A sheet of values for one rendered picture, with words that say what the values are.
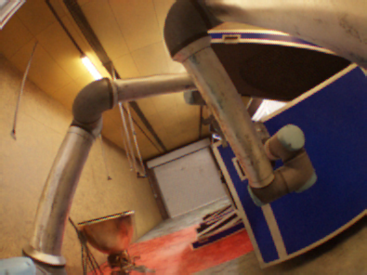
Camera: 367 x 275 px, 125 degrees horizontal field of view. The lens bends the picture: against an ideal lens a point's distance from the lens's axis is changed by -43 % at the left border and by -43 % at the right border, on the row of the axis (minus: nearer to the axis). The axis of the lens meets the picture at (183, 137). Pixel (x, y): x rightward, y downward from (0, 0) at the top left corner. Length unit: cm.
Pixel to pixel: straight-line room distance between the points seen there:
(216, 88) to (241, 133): 13
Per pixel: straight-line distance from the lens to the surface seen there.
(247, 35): 123
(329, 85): 110
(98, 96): 54
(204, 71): 39
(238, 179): 91
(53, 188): 56
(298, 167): 57
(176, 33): 40
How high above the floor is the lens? 75
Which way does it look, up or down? 19 degrees up
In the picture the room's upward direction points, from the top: 22 degrees counter-clockwise
